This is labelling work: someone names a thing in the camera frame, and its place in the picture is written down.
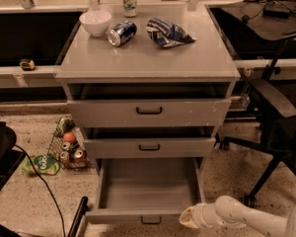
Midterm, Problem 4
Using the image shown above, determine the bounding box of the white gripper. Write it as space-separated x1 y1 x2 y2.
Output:
179 203 218 229

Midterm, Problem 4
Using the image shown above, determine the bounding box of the grey bottom drawer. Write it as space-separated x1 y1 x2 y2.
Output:
86 157 204 224

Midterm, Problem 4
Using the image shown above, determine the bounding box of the grey drawer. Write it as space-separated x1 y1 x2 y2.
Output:
86 157 204 224
84 126 216 159
66 83 232 128

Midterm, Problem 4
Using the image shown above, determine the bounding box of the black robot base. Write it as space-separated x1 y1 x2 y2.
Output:
0 121 25 191

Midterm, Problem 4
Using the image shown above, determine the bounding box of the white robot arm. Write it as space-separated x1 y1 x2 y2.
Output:
179 196 296 237

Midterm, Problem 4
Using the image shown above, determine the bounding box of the grey middle drawer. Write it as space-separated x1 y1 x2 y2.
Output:
84 126 216 159

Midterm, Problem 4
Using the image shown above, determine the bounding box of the grey drawer cabinet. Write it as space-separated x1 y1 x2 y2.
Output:
54 2 242 183

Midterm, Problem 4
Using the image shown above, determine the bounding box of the grey top drawer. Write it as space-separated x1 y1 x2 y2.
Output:
66 83 232 128

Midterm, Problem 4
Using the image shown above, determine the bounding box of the black bar lower left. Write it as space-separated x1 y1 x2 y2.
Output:
67 197 89 237

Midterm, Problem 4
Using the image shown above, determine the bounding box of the red soda can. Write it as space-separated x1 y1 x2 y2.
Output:
74 149 86 163

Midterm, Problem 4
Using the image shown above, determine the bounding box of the orange fruit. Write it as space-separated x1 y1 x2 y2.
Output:
63 132 76 143

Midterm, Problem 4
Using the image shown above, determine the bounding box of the black office chair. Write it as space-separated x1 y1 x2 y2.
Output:
219 34 296 207

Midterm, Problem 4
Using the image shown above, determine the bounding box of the green snack bag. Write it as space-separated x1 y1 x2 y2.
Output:
22 154 60 175

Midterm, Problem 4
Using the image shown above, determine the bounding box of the blue white chip bag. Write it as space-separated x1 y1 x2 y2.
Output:
146 18 195 48

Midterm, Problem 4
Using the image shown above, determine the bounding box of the blue soda can lying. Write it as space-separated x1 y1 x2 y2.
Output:
108 20 137 47

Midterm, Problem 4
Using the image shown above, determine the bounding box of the white bowl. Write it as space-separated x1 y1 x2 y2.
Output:
79 11 111 37

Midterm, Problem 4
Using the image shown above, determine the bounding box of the yellow black tape measure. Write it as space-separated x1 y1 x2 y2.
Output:
20 58 36 71

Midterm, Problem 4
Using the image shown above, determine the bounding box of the black power adapter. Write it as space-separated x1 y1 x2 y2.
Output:
263 1 291 18

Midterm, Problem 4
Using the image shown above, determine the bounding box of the green white upright can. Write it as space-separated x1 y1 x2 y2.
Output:
122 0 137 17

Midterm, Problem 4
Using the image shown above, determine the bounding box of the wire basket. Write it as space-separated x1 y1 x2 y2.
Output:
48 116 91 170

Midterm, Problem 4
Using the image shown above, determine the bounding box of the black cable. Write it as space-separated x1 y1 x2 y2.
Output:
13 144 67 237

